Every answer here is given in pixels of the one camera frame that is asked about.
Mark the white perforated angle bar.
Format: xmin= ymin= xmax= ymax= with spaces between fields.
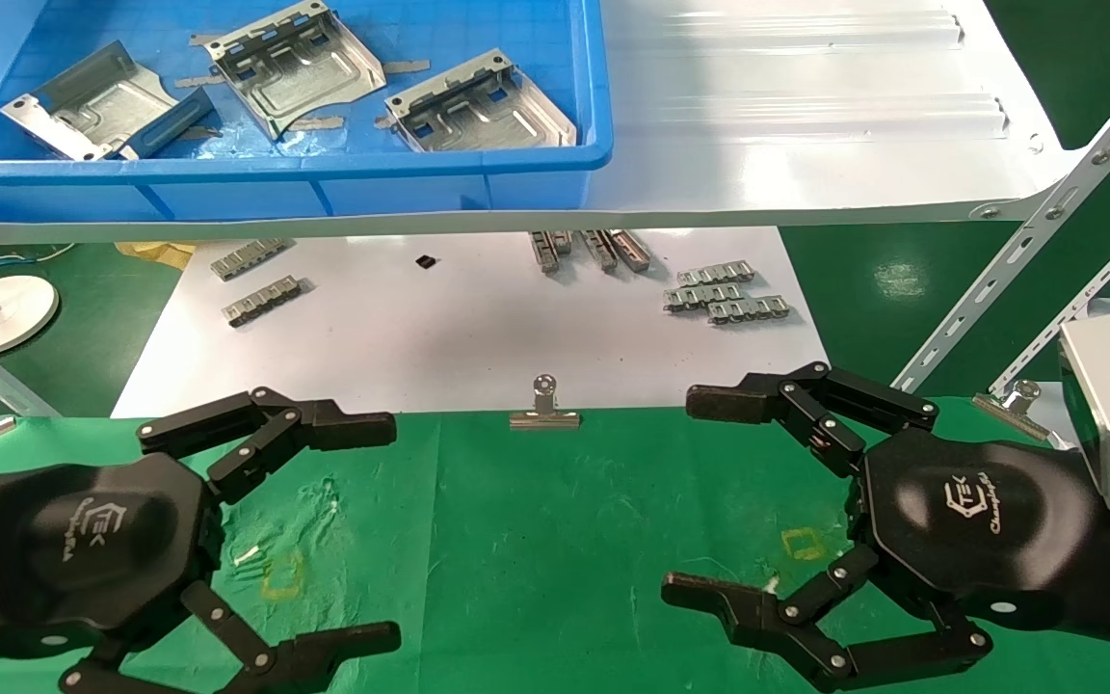
xmin=987 ymin=200 xmax=1110 ymax=396
xmin=0 ymin=369 xmax=61 ymax=418
xmin=890 ymin=72 xmax=1110 ymax=393

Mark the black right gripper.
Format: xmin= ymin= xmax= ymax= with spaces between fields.
xmin=661 ymin=361 xmax=1110 ymax=694

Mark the yellow crumpled bag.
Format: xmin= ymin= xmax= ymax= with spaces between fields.
xmin=115 ymin=241 xmax=198 ymax=271

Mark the white ribbed metal shelf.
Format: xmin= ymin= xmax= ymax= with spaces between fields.
xmin=0 ymin=0 xmax=1086 ymax=245

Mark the blue plastic bin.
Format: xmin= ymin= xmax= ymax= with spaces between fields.
xmin=0 ymin=0 xmax=614 ymax=225

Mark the green table cloth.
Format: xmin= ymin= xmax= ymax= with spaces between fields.
xmin=0 ymin=395 xmax=1110 ymax=694

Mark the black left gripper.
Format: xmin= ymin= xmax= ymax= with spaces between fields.
xmin=0 ymin=451 xmax=403 ymax=694

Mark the white board sheet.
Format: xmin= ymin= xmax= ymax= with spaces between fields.
xmin=112 ymin=227 xmax=831 ymax=418

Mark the bent sheet metal bracket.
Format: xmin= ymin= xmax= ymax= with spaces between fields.
xmin=203 ymin=0 xmax=388 ymax=143
xmin=384 ymin=48 xmax=578 ymax=153
xmin=0 ymin=40 xmax=216 ymax=163

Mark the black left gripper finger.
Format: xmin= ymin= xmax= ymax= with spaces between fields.
xmin=138 ymin=387 xmax=398 ymax=503

